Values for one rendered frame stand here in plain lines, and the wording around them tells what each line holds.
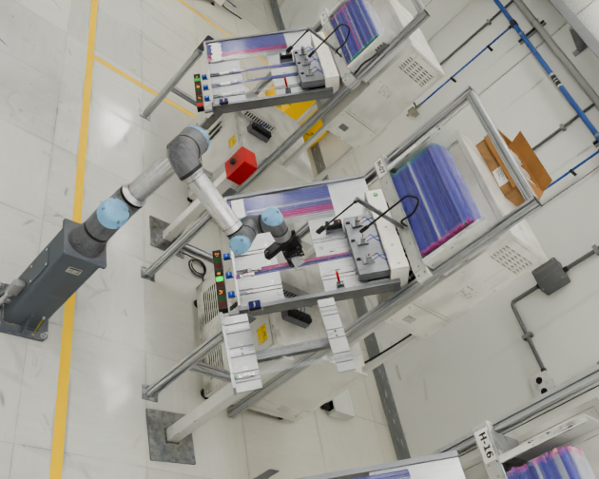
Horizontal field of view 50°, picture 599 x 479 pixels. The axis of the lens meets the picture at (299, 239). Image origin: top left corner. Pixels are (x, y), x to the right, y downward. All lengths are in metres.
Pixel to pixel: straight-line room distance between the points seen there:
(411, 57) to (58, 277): 2.28
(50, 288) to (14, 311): 0.21
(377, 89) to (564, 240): 1.48
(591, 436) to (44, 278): 2.09
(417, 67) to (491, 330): 1.71
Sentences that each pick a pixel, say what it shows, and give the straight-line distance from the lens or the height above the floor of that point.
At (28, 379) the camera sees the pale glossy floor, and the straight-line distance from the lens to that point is 2.95.
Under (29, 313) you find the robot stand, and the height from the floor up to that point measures 0.12.
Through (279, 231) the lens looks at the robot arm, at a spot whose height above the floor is 1.14.
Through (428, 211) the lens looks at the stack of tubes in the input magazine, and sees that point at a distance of 2.84.
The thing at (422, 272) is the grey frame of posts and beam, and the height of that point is 1.35.
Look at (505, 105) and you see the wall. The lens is 5.04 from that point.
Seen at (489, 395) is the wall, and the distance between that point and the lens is 4.21.
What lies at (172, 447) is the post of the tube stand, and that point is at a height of 0.01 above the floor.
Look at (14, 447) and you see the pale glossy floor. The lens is 2.80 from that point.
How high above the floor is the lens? 2.33
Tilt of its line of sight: 28 degrees down
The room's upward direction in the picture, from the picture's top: 50 degrees clockwise
